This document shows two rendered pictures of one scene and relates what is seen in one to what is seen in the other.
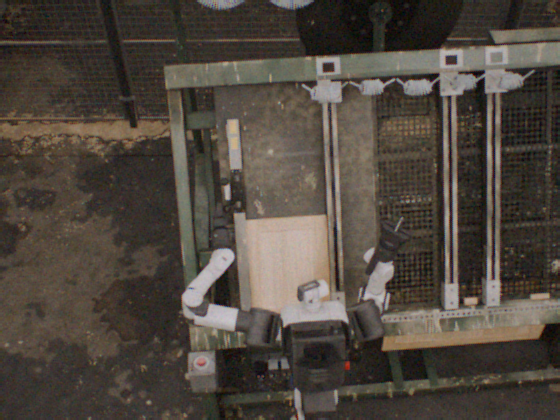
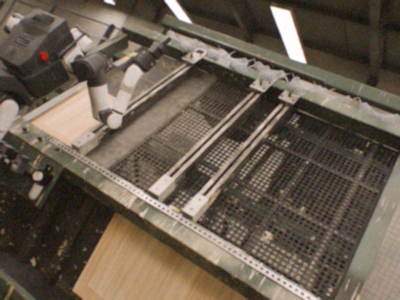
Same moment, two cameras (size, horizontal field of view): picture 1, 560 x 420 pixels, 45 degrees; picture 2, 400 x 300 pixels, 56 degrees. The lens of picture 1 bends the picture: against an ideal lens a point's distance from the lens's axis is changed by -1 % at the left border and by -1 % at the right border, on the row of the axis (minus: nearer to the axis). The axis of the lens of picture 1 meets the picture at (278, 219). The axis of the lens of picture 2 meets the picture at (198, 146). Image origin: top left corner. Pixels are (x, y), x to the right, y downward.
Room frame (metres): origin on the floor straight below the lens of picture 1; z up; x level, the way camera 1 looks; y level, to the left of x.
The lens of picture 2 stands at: (0.21, -1.67, 1.10)
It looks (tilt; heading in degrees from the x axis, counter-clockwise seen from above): 4 degrees up; 26
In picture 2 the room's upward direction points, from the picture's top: 29 degrees clockwise
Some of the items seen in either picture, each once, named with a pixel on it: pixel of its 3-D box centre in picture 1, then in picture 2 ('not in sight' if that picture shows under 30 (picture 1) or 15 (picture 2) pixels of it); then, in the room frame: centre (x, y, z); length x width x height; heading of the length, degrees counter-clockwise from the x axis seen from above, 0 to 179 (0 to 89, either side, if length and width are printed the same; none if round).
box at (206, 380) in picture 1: (203, 372); not in sight; (1.55, 0.37, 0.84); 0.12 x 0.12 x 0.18; 3
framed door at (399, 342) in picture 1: (469, 316); (164, 291); (2.00, -1.00, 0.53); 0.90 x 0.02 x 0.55; 93
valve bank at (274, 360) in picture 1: (298, 368); (11, 163); (1.64, -0.07, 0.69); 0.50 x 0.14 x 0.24; 93
